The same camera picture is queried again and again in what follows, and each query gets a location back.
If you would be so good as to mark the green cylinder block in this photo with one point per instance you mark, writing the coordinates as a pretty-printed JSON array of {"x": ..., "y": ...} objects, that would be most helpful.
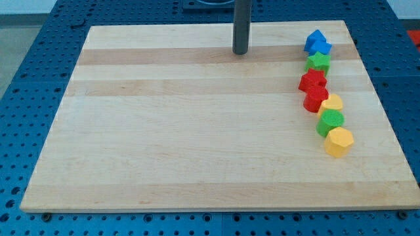
[{"x": 329, "y": 120}]

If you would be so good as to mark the red cylinder block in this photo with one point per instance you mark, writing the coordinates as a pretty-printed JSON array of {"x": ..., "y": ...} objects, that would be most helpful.
[{"x": 315, "y": 95}]

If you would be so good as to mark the red object at right edge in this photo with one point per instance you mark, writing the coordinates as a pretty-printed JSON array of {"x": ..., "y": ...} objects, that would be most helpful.
[{"x": 414, "y": 35}]

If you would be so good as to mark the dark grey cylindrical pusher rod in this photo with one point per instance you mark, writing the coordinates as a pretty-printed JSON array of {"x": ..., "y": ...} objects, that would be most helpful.
[{"x": 241, "y": 26}]

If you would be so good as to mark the yellow heart block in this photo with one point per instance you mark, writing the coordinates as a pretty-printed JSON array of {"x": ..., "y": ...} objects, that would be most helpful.
[{"x": 334, "y": 102}]

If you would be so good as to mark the blue cube block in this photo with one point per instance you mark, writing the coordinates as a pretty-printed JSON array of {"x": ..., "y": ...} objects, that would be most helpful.
[{"x": 321, "y": 47}]

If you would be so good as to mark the yellow hexagon block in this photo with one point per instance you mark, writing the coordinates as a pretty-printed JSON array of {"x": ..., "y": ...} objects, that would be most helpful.
[{"x": 338, "y": 142}]

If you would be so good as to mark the green star block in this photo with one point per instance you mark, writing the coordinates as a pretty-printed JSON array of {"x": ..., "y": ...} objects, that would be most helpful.
[{"x": 318, "y": 61}]

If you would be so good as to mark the red star block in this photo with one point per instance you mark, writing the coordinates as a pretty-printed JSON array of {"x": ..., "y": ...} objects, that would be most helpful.
[{"x": 312, "y": 77}]

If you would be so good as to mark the light wooden board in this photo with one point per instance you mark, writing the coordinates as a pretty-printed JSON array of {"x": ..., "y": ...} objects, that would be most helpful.
[{"x": 166, "y": 118}]

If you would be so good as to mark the blue pentagon block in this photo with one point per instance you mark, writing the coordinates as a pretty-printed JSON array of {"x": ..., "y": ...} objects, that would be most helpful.
[{"x": 317, "y": 35}]

